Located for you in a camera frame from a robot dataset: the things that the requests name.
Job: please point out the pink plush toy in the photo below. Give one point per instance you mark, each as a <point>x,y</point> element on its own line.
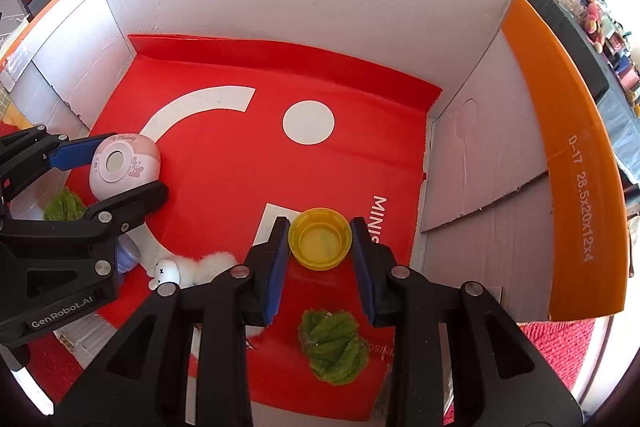
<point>595,19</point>

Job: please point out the green yarn ball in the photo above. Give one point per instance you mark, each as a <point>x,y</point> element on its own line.
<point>332,344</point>
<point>64,207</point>

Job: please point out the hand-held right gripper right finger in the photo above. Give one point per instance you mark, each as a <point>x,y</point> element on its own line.
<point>362,272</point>

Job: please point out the pink round device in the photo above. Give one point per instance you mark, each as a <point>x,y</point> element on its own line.
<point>130,167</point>

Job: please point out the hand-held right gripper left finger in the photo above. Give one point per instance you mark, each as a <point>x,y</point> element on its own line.
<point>277,272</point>

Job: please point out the side table dark cloth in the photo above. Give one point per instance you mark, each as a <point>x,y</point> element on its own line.
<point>575,42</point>

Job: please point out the red paper box liner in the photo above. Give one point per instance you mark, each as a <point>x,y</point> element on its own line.
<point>225,157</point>

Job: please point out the row of bottles and toys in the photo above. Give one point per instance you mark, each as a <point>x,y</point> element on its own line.
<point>615,47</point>

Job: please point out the blue pill bottle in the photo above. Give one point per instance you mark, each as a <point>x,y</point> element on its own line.
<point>127,254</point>

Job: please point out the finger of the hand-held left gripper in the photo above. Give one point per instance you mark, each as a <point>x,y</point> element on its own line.
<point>75,154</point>
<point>127,207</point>

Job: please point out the red knit mat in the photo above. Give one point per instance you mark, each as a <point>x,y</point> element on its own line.
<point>560,342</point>

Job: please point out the yellow bottle cap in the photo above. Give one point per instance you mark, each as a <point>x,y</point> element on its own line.
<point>319,244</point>

